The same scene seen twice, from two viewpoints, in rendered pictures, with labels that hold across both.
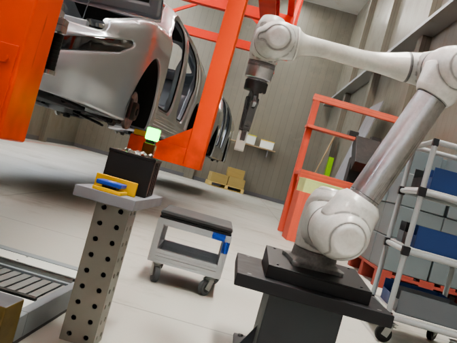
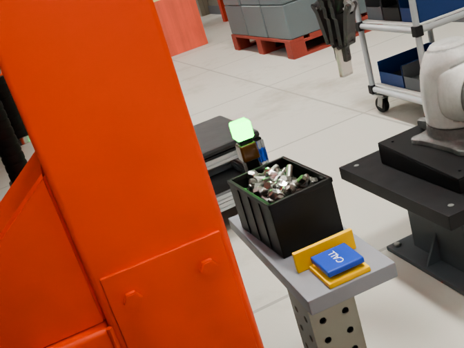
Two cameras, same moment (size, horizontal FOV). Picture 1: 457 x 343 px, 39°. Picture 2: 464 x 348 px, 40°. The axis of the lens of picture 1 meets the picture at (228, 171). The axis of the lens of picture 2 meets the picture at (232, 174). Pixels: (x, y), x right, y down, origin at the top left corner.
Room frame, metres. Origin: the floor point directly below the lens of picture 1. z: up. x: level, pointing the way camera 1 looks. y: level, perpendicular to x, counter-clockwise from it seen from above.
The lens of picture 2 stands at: (0.87, 0.70, 1.04)
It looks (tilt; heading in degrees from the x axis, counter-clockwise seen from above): 20 degrees down; 343
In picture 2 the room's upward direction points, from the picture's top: 17 degrees counter-clockwise
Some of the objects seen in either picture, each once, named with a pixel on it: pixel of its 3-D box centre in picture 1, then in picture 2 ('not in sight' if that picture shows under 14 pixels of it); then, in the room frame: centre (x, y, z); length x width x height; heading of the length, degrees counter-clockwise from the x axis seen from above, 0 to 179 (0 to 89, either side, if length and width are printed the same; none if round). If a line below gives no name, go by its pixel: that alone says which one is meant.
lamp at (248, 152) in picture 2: (148, 149); (247, 150); (2.12, 0.27, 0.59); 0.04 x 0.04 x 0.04; 86
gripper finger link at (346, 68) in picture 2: (241, 140); (344, 61); (2.12, -0.01, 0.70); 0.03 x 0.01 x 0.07; 99
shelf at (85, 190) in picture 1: (122, 195); (301, 243); (1.92, 0.28, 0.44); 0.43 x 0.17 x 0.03; 176
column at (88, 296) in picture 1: (99, 270); (333, 341); (1.89, 0.29, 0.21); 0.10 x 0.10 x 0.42; 86
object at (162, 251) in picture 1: (191, 249); (213, 175); (3.17, 0.07, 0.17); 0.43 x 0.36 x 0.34; 0
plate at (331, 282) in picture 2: (109, 190); (339, 268); (1.75, 0.30, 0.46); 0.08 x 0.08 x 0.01; 86
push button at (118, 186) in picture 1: (111, 185); (337, 262); (1.75, 0.30, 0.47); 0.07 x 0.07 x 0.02; 86
